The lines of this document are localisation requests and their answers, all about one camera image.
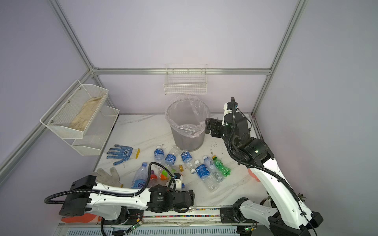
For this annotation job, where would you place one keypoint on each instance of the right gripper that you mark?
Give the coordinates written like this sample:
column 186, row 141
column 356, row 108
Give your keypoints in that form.
column 214, row 124

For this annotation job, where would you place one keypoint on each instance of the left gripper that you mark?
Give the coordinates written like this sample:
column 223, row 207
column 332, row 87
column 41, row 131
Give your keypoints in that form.
column 193, row 193

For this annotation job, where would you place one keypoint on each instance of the large clear blue-cap bottle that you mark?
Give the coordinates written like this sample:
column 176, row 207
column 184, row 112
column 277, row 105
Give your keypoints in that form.
column 140, row 177

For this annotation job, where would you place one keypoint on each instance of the yellow-cap clear bottle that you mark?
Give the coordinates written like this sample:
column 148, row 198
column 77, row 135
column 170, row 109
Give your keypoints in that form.
column 178, row 168

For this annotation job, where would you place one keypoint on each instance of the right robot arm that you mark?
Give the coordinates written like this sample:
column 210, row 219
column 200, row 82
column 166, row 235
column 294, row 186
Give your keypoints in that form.
column 290, row 216

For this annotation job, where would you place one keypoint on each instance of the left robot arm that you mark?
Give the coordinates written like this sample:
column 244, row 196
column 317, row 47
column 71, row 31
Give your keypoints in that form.
column 89, row 196

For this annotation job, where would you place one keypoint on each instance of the grey mesh waste bin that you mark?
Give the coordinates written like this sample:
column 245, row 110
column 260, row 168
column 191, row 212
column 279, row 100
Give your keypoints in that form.
column 187, row 143

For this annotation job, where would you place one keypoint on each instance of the clear plastic bin liner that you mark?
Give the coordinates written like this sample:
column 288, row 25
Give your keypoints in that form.
column 187, row 115

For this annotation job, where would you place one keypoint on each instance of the green orange label bottle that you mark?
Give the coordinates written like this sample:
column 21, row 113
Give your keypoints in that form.
column 164, row 175

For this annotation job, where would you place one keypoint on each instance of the red label purple-cap bottle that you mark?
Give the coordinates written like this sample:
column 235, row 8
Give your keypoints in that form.
column 153, row 179

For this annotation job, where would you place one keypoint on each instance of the Pocari Sweat bottle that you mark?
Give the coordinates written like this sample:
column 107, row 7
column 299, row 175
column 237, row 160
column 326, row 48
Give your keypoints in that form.
column 188, row 161

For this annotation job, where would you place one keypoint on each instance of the green plastic bottle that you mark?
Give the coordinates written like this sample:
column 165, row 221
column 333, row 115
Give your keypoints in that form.
column 225, row 171

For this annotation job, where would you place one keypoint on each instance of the clear light-blue label bottle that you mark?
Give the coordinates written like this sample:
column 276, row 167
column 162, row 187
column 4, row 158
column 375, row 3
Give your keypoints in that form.
column 209, row 163

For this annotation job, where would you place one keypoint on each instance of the capless blue label bottle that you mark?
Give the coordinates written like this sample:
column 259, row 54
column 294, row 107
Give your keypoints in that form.
column 172, row 156

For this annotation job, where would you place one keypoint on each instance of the pink watering can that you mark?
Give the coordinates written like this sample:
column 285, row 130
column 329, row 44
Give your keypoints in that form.
column 253, row 175

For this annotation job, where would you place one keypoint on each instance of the blue dotted work glove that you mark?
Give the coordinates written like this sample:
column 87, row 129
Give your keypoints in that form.
column 122, row 154

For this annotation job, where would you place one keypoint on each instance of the potted green plant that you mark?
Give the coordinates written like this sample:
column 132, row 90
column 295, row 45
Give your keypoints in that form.
column 284, row 201

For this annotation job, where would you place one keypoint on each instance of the orange rubber glove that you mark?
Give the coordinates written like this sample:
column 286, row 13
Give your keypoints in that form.
column 86, row 218

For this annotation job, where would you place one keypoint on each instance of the white mesh lower shelf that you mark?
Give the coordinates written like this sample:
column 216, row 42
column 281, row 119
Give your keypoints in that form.
column 98, row 132

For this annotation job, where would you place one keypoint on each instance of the white mesh shelf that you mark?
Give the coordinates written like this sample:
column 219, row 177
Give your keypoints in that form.
column 62, row 113
column 98, row 132

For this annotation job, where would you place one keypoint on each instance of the beige cloth in shelf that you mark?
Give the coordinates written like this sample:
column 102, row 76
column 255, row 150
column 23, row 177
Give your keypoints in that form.
column 83, row 118

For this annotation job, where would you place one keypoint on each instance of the white mesh upper shelf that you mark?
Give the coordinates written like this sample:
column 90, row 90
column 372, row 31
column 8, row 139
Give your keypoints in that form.
column 62, row 113

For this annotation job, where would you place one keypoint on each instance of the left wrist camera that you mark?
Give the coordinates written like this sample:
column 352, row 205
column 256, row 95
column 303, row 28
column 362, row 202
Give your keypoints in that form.
column 176, row 182

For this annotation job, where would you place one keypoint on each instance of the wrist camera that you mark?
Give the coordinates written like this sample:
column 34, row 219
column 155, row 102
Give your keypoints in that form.
column 228, row 108
column 176, row 182

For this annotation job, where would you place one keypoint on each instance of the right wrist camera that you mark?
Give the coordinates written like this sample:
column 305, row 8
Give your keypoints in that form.
column 228, row 108

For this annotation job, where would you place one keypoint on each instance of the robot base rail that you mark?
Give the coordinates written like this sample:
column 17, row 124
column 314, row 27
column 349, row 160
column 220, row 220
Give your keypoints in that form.
column 200, row 216

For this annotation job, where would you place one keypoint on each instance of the white wire wall basket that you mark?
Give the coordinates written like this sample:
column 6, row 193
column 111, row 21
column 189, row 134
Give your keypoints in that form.
column 185, row 79

